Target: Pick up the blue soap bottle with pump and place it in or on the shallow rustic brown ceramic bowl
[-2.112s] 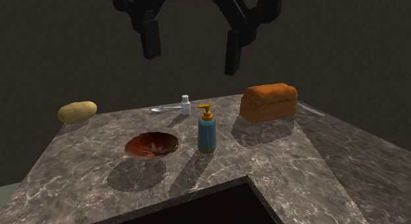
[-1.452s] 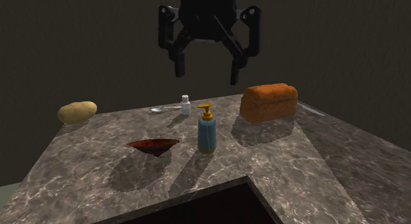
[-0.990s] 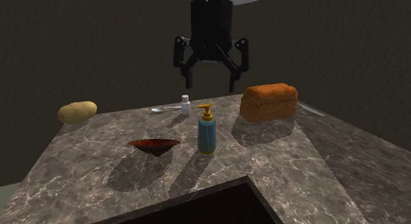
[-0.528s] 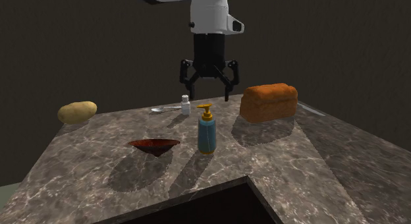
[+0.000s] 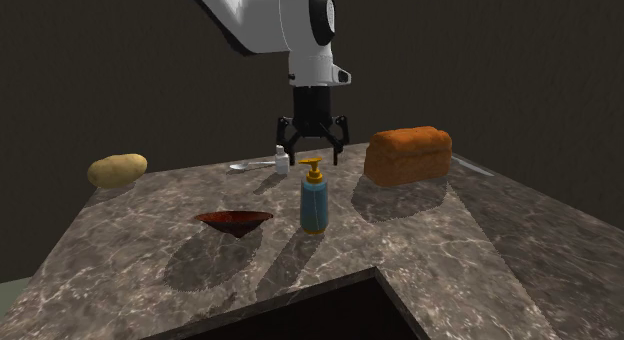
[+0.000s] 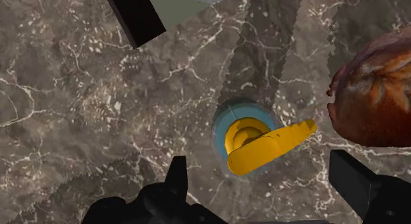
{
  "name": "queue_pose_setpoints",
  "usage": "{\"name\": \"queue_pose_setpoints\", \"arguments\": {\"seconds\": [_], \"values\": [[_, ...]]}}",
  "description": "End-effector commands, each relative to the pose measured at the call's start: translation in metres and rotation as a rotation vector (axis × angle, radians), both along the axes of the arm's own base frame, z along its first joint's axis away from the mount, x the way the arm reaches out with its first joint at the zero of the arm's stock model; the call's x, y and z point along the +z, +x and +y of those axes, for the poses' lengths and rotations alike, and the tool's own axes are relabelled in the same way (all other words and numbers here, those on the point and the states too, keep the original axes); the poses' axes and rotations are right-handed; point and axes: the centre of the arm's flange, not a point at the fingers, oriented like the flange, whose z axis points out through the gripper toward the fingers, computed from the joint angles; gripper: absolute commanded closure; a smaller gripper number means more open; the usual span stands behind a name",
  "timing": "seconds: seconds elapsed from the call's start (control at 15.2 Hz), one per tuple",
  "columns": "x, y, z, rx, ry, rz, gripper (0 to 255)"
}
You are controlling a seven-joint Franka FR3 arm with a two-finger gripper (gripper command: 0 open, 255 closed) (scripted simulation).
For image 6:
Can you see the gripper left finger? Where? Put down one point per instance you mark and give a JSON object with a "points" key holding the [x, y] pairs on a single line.
{"points": [[167, 197]]}

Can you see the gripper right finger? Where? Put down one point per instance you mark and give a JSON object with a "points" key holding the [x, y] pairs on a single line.
{"points": [[369, 188]]}

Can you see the reddish brown bread loaf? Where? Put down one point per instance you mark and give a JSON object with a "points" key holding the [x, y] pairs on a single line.
{"points": [[375, 101]]}

